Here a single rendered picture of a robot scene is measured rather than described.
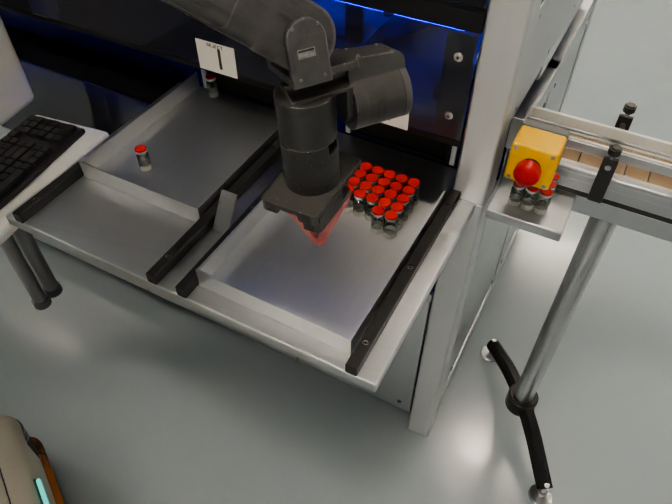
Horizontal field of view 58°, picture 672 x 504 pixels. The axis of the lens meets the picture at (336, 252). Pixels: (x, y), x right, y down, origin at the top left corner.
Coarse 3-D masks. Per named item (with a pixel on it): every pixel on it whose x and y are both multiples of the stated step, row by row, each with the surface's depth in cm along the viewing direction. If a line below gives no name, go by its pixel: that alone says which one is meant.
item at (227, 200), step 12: (228, 192) 97; (228, 204) 98; (216, 216) 99; (228, 216) 98; (216, 228) 99; (228, 228) 98; (204, 240) 98; (216, 240) 98; (192, 252) 96; (204, 252) 96; (180, 264) 94; (192, 264) 94
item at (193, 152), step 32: (192, 96) 126; (224, 96) 126; (128, 128) 114; (160, 128) 119; (192, 128) 119; (224, 128) 119; (256, 128) 119; (96, 160) 109; (128, 160) 112; (160, 160) 112; (192, 160) 112; (224, 160) 112; (256, 160) 110; (128, 192) 105; (160, 192) 101; (192, 192) 106
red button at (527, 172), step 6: (522, 162) 91; (528, 162) 90; (534, 162) 90; (516, 168) 91; (522, 168) 90; (528, 168) 90; (534, 168) 90; (540, 168) 91; (516, 174) 91; (522, 174) 91; (528, 174) 90; (534, 174) 90; (540, 174) 91; (516, 180) 92; (522, 180) 91; (528, 180) 91; (534, 180) 91
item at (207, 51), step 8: (200, 40) 109; (200, 48) 110; (208, 48) 109; (216, 48) 108; (224, 48) 107; (232, 48) 107; (200, 56) 112; (208, 56) 111; (216, 56) 110; (224, 56) 109; (232, 56) 108; (200, 64) 113; (208, 64) 112; (216, 64) 111; (224, 64) 110; (232, 64) 109; (216, 72) 112; (224, 72) 111; (232, 72) 110
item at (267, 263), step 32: (256, 224) 100; (288, 224) 100; (352, 224) 100; (416, 224) 100; (224, 256) 94; (256, 256) 95; (288, 256) 95; (320, 256) 95; (352, 256) 95; (384, 256) 95; (224, 288) 88; (256, 288) 91; (288, 288) 91; (320, 288) 91; (352, 288) 91; (384, 288) 87; (288, 320) 85; (320, 320) 87; (352, 320) 87
